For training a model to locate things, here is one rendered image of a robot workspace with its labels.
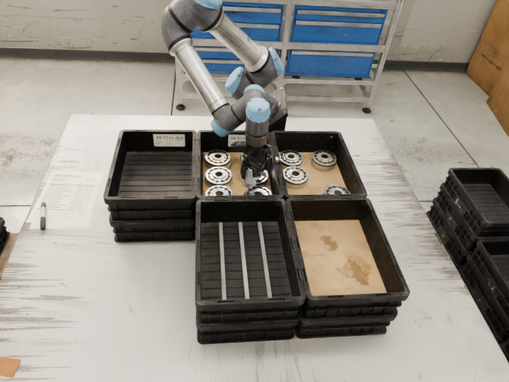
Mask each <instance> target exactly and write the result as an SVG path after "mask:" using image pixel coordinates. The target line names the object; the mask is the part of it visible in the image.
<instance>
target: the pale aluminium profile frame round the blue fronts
mask: <svg viewBox="0 0 509 382"><path fill-rule="evenodd" d="M293 1H294V0H292V2H291V4H290V0H288V4H287V5H286V16H283V20H284V21H285V23H284V29H283V40H282V42H279V41H259V40H252V41H253V42H255V43H256V44H257V45H258V46H264V47H265V48H266V49H268V48H270V47H272V48H274V49H281V53H280V60H281V62H282V63H283V66H284V68H285V66H286V64H287V61H286V52H287V49H288V50H289V49H304V50H325V51H347V52H381V54H380V57H379V61H378V64H373V65H372V67H371V68H376V71H375V74H374V73H373V72H372V70H370V75H369V79H362V78H361V77H355V78H350V77H346V78H329V77H300V76H292V77H284V76H283V74H284V73H283V74H281V75H280V76H279V78H276V79H275V80H274V81H273V82H272V83H271V84H272V87H273V92H276V91H277V90H278V89H279V88H281V87H282V86H284V85H285V84H287V83H315V84H345V85H359V87H360V88H361V91H362V93H363V94H364V96H359V95H291V94H286V101H318V102H366V105H365V106H366V108H363V109H362V111H363V112H364V113H370V112H371V110H370V109H369V108H370V107H371V105H372V102H373V98H374V95H375V92H376V88H377V86H378V82H379V79H380V76H381V73H382V70H383V66H384V64H385V60H386V56H387V54H388V51H389V46H390V44H391V41H392V37H393V34H394V32H395V28H396V24H397V22H398V18H399V14H400V12H401V8H402V5H403V2H404V0H397V1H396V2H397V3H398V6H397V8H396V10H394V11H393V14H392V18H391V20H385V23H384V25H389V28H388V31H387V34H386V38H385V41H384V44H383V45H358V44H338V43H318V42H288V40H289V30H290V23H291V20H293V16H292V7H293ZM400 3H401V6H400V8H399V5H400ZM398 8H399V10H398ZM192 40H193V45H198V46H221V47H226V46H225V45H224V44H222V43H221V42H220V41H219V40H218V39H199V38H192ZM175 62H176V87H177V101H178V104H179V105H177V106H176V109H177V110H184V109H185V108H186V107H185V105H183V99H201V97H200V95H199V94H198V93H197V92H187V91H185V90H184V89H183V83H184V82H185V81H187V80H190V79H189V78H188V77H187V75H186V73H185V71H184V70H183V68H182V67H181V65H180V63H179V62H178V60H177V59H176V57H175ZM211 76H212V77H213V78H214V80H215V81H225V82H226V81H227V79H228V78H229V76H230V75H217V74H212V75H211ZM366 85H371V86H370V91H369V90H368V88H367V87H366ZM272 94H273V93H271V94H269V95H272ZM223 95H224V96H225V98H226V99H234V98H233V97H232V96H231V95H230V94H229V93H223Z"/></svg>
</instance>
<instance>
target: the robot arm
mask: <svg viewBox="0 0 509 382"><path fill-rule="evenodd" d="M196 28H199V29H200V31H202V32H209V33H210V34H212V35H213V36H214V37H215V38H216V39H218V40H219V41H220V42H221V43H222V44H224V45H225V46H226V47H227V48H228V49H229V50H230V51H231V52H232V53H233V54H235V55H236V56H237V57H238V58H239V59H241V60H242V61H243V62H244V63H245V68H244V69H243V67H237V68H236V69H235V70H234V71H233V72H232V73H231V74H230V76H229V78H228V79H227V81H226V85H225V88H226V91H227V92H228V93H229V94H230V95H231V96H232V97H233V98H234V99H235V100H236V102H235V103H234V104H232V105H230V104H229V102H228V101H227V100H226V98H225V96H224V95H223V93H222V92H221V90H220V88H219V86H218V85H217V83H216V82H215V80H214V78H213V77H212V76H211V74H210V72H209V70H208V69H207V68H206V66H205V64H204V62H203V60H202V59H201V58H200V56H199V54H198V53H197V51H196V50H195V48H194V46H193V40H192V37H191V36H190V34H191V33H192V32H193V31H194V30H195V29H196ZM161 33H162V37H163V40H164V44H165V46H166V48H167V50H168V51H169V53H170V54H171V55H172V56H175V57H176V59H177V60H178V62H179V63H180V65H181V67H182V68H183V70H184V71H185V73H186V75H187V77H188V78H189V79H190V81H191V83H192V85H193V86H194V87H195V89H196V91H197V92H198V94H199V95H200V97H201V99H202V100H203V102H204V103H205V105H206V106H207V108H208V110H209V112H210V113H211V114H212V116H213V118H214V119H213V120H212V121H211V128H212V130H213V131H214V132H215V133H216V134H217V135H218V136H222V137H225V136H226V135H228V134H229V133H231V132H233V131H234V130H235V129H236V128H237V127H239V126H240V125H242V124H243V123H245V122H246V131H245V141H236V142H233V143H232V144H231V145H230V146H229V148H230V151H231V152H245V156H244V158H243V160H242V166H241V171H240V173H241V177H242V181H243V183H244V184H245V186H246V187H248V185H249V184H251V185H254V186H255V185H256V181H255V180H254V178H253V177H252V175H253V176H259V177H260V176H264V177H266V176H267V175H266V173H265V172H264V171H267V170H268V169H269V168H270V167H272V160H273V156H272V155H269V154H267V153H268V151H269V150H270V149H271V146H270V145H269V144H267V134H268V126H269V117H270V116H271V115H272V114H273V113H274V112H275V110H276V108H277V105H278V101H277V100H276V99H275V98H274V97H273V96H271V95H269V94H267V93H265V92H264V90H263V88H264V87H266V86H267V85H269V84H270V83H272V82H273V81H274V80H275V79H276V78H279V76H280V75H281V74H283V73H284V70H285V69H284V66H283V63H282V62H281V60H280V58H279V56H278V54H277V53H276V51H275V50H274V49H273V48H272V47H270V48H269V49H266V48H265V47H264V46H258V45H257V44H256V43H255V42H253V41H252V40H251V39H250V38H249V37H248V36H247V35H246V34H245V33H244V32H243V31H242V30H241V29H240V28H239V27H238V26H237V25H236V24H234V23H233V22H232V21H231V20H230V19H229V18H228V17H227V16H226V15H225V14H224V12H223V6H222V0H173V1H172V2H171V3H170V4H169V5H168V6H167V7H166V8H165V10H164V12H163V14H162V18H161ZM270 160H271V163H270ZM249 169H251V170H252V171H251V170H249Z"/></svg>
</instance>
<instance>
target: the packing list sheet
mask: <svg viewBox="0 0 509 382"><path fill-rule="evenodd" d="M102 175H103V173H86V172H69V171H52V174H51V176H48V180H47V183H46V185H45V187H44V189H43V191H42V193H41V195H40V197H39V199H38V200H37V202H36V204H35V206H34V208H33V210H32V212H31V213H30V216H29V217H28V219H27V222H26V223H32V224H31V225H30V229H40V216H41V204H42V202H44V203H45V204H46V211H45V228H65V227H89V225H90V221H91V218H92V212H93V208H94V205H95V199H96V196H97V192H98V186H99V184H100V181H101V178H102Z"/></svg>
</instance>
